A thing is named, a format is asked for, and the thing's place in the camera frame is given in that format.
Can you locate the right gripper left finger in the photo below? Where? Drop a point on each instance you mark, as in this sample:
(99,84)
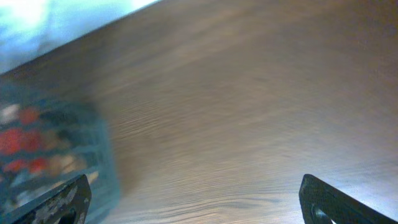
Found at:
(68,204)

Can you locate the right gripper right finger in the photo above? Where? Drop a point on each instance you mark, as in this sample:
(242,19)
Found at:
(322,203)

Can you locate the orange snack bag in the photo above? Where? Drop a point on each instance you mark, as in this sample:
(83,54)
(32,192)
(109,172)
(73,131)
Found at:
(69,153)

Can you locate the grey plastic basket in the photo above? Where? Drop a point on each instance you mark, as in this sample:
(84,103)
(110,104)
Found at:
(57,115)

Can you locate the orange cracker package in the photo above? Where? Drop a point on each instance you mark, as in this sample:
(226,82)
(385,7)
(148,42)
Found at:
(16,140)

